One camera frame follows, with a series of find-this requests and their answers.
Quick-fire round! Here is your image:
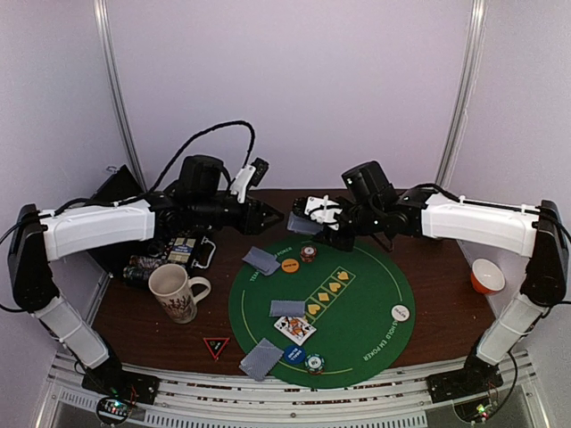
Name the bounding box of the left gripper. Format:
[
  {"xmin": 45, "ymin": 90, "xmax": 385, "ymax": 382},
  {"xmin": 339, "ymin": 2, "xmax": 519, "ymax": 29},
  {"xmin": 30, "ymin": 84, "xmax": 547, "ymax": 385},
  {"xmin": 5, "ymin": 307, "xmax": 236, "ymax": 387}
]
[{"xmin": 192, "ymin": 193, "xmax": 285, "ymax": 235}]

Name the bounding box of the black poker case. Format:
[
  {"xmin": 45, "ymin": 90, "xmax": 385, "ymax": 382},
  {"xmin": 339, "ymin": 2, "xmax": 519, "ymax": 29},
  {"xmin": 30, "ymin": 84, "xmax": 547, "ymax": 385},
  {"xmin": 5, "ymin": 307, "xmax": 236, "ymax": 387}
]
[{"xmin": 78, "ymin": 164, "xmax": 219, "ymax": 280}]

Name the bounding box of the face-up clubs card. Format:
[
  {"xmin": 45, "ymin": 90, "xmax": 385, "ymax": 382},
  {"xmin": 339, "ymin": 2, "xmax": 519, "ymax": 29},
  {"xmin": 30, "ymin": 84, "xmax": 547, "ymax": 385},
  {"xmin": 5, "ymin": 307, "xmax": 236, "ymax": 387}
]
[{"xmin": 269, "ymin": 300, "xmax": 305, "ymax": 317}]

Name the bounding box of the left aluminium frame post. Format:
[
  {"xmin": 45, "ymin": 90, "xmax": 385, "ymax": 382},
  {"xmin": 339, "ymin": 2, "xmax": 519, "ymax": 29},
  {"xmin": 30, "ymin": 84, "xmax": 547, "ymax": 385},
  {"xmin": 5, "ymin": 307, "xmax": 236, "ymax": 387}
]
[{"xmin": 93, "ymin": 0, "xmax": 147, "ymax": 190}]

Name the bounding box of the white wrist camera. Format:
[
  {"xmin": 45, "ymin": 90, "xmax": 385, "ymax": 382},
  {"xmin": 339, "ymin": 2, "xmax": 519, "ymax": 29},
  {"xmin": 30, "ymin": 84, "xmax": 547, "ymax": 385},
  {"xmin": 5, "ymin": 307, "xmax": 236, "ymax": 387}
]
[
  {"xmin": 229, "ymin": 158, "xmax": 269, "ymax": 203},
  {"xmin": 292, "ymin": 195, "xmax": 343, "ymax": 230}
]

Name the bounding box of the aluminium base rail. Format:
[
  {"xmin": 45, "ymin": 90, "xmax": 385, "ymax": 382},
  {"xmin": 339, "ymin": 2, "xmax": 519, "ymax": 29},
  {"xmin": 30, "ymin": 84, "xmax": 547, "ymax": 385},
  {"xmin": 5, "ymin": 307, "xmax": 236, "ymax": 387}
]
[{"xmin": 31, "ymin": 351, "xmax": 557, "ymax": 427}]

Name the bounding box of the blue playing card deck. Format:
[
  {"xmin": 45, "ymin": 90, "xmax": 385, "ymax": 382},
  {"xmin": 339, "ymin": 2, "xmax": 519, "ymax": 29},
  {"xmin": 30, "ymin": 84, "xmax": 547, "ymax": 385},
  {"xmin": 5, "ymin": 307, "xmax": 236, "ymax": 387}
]
[{"xmin": 286, "ymin": 211, "xmax": 324, "ymax": 235}]

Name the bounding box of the red black triangle token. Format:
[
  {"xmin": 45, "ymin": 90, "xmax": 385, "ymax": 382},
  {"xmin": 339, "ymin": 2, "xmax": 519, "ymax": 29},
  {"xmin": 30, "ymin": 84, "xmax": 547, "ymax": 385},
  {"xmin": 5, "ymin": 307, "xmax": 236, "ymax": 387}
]
[{"xmin": 203, "ymin": 337, "xmax": 230, "ymax": 361}]

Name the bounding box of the clear dealer button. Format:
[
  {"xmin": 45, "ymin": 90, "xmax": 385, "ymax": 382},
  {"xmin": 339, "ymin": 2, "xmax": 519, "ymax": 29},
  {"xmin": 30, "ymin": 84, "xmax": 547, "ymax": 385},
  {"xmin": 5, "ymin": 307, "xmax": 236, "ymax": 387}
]
[{"xmin": 147, "ymin": 241, "xmax": 164, "ymax": 258}]

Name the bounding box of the white floral mug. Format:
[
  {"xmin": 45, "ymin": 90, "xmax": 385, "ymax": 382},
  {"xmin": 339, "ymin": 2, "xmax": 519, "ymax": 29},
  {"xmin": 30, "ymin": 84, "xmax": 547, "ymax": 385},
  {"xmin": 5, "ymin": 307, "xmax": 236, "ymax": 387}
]
[{"xmin": 148, "ymin": 264, "xmax": 211, "ymax": 325}]

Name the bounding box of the blue small blind button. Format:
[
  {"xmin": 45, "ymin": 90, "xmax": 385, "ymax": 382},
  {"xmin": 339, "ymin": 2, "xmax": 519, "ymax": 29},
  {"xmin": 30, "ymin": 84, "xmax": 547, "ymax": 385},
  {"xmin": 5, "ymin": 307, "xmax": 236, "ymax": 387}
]
[{"xmin": 283, "ymin": 344, "xmax": 306, "ymax": 365}]

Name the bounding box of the front poker chip row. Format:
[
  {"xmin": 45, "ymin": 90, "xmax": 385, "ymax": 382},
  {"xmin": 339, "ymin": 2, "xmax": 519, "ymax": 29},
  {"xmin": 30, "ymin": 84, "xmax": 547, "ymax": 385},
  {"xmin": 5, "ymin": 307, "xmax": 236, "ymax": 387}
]
[{"xmin": 122, "ymin": 255, "xmax": 167, "ymax": 284}]

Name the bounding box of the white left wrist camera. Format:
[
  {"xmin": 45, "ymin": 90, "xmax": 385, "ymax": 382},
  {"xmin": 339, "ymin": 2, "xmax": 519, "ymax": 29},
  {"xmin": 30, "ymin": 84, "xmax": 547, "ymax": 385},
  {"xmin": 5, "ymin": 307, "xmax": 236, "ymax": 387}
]
[{"xmin": 229, "ymin": 158, "xmax": 269, "ymax": 203}]

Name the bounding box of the orange big blind button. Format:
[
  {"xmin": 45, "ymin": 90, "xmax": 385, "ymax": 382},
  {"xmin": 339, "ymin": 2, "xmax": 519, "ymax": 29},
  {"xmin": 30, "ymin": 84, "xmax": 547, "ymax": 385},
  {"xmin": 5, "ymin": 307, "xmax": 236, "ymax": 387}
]
[{"xmin": 281, "ymin": 258, "xmax": 300, "ymax": 274}]

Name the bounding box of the right aluminium frame post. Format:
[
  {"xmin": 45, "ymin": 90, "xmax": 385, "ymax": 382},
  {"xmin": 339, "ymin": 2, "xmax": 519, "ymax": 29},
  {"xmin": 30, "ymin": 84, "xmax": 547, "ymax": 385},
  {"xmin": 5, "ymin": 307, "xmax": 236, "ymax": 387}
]
[{"xmin": 435, "ymin": 0, "xmax": 487, "ymax": 188}]

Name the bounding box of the blue playing card box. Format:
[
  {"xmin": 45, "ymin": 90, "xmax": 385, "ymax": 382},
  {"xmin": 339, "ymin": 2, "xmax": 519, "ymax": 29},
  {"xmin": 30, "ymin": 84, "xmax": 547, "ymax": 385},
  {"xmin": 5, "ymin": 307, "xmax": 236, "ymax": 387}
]
[{"xmin": 166, "ymin": 237, "xmax": 196, "ymax": 264}]

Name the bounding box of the white dealer button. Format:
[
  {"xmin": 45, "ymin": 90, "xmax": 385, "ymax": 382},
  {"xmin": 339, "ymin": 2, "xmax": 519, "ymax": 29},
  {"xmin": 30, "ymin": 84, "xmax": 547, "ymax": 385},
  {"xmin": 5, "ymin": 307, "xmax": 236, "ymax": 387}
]
[{"xmin": 391, "ymin": 304, "xmax": 411, "ymax": 323}]

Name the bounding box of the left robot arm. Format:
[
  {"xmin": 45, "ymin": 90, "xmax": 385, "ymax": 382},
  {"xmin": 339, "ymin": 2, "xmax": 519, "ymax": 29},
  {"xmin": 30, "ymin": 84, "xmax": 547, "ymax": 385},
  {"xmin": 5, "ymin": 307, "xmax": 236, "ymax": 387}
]
[{"xmin": 7, "ymin": 155, "xmax": 284, "ymax": 396}]

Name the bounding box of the blue poker chip stack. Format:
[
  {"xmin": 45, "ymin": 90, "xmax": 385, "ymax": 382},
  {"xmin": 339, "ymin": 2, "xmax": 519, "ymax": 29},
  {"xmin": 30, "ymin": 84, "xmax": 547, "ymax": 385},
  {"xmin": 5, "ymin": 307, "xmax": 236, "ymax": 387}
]
[{"xmin": 304, "ymin": 353, "xmax": 325, "ymax": 375}]

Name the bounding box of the red poker chip stack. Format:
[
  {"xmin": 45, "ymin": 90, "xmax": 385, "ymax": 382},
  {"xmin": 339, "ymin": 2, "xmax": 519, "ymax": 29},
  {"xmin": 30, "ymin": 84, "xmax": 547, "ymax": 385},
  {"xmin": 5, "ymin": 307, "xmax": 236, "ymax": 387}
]
[{"xmin": 300, "ymin": 245, "xmax": 318, "ymax": 263}]

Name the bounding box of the round green poker mat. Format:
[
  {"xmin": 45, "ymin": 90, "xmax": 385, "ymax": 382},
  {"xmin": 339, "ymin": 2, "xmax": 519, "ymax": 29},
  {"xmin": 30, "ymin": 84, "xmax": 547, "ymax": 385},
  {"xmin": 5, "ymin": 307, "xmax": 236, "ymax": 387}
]
[{"xmin": 228, "ymin": 240, "xmax": 415, "ymax": 389}]

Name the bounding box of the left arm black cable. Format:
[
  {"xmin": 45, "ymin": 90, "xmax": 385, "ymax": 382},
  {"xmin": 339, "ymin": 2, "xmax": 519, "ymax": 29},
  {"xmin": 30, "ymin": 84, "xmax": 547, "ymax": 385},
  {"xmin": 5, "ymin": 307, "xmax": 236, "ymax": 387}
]
[{"xmin": 149, "ymin": 119, "xmax": 256, "ymax": 193}]

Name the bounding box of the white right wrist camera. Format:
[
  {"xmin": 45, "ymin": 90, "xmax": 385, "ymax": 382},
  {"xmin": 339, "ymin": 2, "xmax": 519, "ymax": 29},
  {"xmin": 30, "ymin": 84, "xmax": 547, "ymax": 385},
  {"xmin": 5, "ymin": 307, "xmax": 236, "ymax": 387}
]
[{"xmin": 292, "ymin": 195, "xmax": 343, "ymax": 230}]

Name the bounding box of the orange bowl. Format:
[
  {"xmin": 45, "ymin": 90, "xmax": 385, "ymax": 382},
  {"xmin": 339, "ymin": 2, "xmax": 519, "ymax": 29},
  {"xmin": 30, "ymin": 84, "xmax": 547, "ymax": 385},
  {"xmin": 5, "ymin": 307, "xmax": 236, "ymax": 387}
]
[{"xmin": 470, "ymin": 259, "xmax": 506, "ymax": 294}]

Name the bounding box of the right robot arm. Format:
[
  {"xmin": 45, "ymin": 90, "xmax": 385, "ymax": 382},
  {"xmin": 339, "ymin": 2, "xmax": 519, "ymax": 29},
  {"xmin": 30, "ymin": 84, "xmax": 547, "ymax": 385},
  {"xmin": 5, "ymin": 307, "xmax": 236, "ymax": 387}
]
[{"xmin": 305, "ymin": 161, "xmax": 570, "ymax": 394}]

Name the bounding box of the aluminium frame post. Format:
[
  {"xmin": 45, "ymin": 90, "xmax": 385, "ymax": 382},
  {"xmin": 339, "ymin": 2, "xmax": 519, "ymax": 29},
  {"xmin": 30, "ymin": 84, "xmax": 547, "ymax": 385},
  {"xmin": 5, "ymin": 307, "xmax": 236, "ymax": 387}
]
[
  {"xmin": 93, "ymin": 0, "xmax": 147, "ymax": 190},
  {"xmin": 435, "ymin": 0, "xmax": 487, "ymax": 188}
]

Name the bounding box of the face-up queen card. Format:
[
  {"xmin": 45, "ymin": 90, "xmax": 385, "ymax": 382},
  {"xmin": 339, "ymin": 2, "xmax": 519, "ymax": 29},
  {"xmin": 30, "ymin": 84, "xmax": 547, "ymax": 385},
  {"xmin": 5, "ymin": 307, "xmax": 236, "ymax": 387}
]
[{"xmin": 274, "ymin": 316, "xmax": 317, "ymax": 345}]

